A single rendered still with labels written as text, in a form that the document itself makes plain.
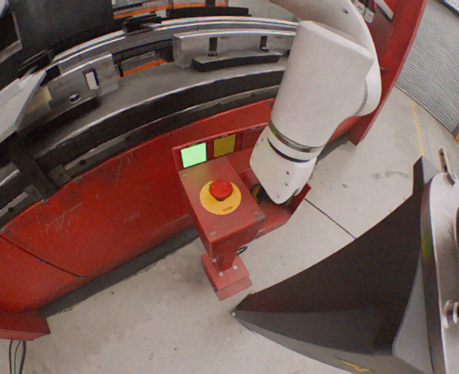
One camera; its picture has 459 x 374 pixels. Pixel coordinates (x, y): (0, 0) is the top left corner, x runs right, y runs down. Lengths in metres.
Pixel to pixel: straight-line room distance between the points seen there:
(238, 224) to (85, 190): 0.38
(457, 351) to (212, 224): 0.33
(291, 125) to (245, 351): 1.04
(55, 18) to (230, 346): 1.70
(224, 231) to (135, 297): 0.90
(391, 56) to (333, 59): 1.80
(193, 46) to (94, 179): 0.43
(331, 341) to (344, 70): 0.24
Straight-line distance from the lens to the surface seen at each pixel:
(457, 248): 0.16
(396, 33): 1.99
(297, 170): 0.26
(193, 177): 0.37
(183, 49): 0.56
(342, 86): 0.20
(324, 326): 0.21
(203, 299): 1.07
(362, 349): 0.17
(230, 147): 0.39
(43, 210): 0.57
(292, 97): 0.21
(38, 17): 1.05
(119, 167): 0.50
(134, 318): 1.15
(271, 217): 0.42
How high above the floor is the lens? 1.07
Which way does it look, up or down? 54 degrees down
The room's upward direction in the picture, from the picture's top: 7 degrees clockwise
